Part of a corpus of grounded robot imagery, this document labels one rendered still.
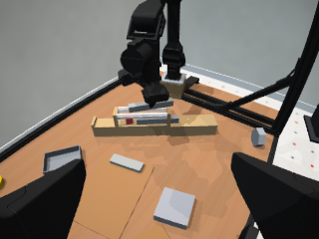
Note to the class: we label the yellow cylinder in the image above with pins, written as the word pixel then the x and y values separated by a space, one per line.
pixel 2 182

